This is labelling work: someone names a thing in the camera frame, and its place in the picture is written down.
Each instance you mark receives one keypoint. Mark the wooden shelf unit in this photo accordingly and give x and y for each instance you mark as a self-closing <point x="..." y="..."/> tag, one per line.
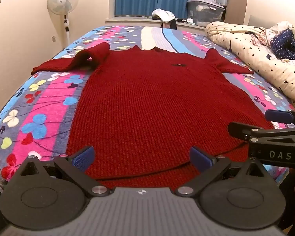
<point x="236" y="2"/>

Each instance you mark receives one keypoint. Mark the white standing fan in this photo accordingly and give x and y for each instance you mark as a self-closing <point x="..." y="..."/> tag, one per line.
<point x="62" y="1"/>

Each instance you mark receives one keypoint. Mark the cream star-printed quilt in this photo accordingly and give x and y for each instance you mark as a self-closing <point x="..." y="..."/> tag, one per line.
<point x="248" y="51"/>

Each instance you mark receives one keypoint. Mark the white clothes pile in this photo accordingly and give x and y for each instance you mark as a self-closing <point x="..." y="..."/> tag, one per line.
<point x="163" y="14"/>

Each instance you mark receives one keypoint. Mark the floral striped bed blanket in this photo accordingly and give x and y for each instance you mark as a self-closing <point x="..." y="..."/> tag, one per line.
<point x="51" y="108"/>

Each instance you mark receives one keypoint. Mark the red knit sweater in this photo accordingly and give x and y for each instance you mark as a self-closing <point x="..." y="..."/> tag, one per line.
<point x="150" y="103"/>

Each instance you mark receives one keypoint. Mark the clear plastic storage box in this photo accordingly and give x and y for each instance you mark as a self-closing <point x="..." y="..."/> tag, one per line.
<point x="204" y="13"/>

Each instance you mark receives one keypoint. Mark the navy dotted cloth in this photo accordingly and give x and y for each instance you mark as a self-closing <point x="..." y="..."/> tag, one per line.
<point x="285" y="44"/>

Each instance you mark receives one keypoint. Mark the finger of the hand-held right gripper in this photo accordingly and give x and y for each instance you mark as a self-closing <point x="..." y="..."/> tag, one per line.
<point x="279" y="116"/>
<point x="243" y="130"/>

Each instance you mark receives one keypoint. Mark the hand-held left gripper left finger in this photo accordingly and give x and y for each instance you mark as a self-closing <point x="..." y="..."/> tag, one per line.
<point x="84" y="157"/>

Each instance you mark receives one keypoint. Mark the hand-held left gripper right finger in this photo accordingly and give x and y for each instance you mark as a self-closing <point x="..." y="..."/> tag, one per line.
<point x="199" y="159"/>

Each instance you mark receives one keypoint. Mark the dark hanging clothes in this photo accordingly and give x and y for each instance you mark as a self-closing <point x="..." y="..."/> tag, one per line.
<point x="169" y="25"/>

